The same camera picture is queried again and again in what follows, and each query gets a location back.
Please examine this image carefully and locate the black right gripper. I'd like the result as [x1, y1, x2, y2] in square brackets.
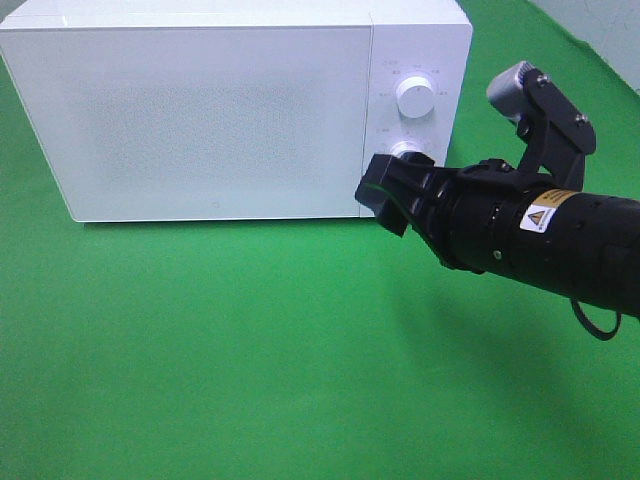
[355, 151, 530, 273]

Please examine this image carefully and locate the white microwave knob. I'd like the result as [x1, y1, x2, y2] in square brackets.
[395, 75, 435, 119]
[390, 140, 424, 160]

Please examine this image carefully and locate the white microwave door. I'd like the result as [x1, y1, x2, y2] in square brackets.
[1, 27, 370, 222]

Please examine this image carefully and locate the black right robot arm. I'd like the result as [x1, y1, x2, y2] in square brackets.
[355, 154, 639, 316]

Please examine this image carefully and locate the white microwave oven body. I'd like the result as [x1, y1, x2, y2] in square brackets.
[0, 0, 474, 224]

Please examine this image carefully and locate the green table cloth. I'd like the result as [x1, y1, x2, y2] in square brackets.
[1, 78, 639, 479]

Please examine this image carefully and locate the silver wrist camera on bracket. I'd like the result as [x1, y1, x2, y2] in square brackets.
[486, 61, 596, 191]

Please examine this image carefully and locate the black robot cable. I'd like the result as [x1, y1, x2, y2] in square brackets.
[569, 297, 624, 343]

